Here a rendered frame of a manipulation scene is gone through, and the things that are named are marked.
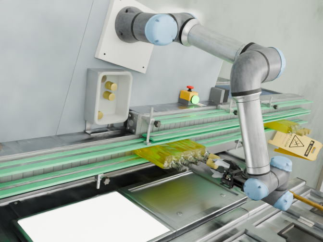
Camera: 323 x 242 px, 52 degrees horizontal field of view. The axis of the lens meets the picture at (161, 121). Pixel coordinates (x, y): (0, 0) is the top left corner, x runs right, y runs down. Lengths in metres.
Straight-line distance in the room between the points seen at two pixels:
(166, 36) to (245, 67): 0.38
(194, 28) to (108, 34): 0.35
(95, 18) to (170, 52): 0.47
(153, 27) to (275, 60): 0.46
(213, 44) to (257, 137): 0.40
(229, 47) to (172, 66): 0.56
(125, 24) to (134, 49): 0.16
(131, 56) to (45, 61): 0.39
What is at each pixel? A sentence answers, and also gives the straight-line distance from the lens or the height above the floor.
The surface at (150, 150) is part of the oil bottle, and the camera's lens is 1.45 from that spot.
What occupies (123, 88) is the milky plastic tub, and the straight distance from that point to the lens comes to 1.49.
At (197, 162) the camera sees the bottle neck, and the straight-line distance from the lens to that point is 1.48.
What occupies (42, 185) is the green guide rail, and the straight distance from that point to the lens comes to 1.23.
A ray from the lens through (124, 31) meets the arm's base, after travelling 1.41.
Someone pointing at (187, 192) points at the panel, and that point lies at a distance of 1.48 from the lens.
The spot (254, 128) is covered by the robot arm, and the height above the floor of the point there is 1.44.
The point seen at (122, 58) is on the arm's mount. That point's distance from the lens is 1.49.
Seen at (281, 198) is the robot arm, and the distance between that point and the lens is 1.30.
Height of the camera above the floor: 1.93
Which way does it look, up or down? 41 degrees down
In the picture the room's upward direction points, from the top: 113 degrees clockwise
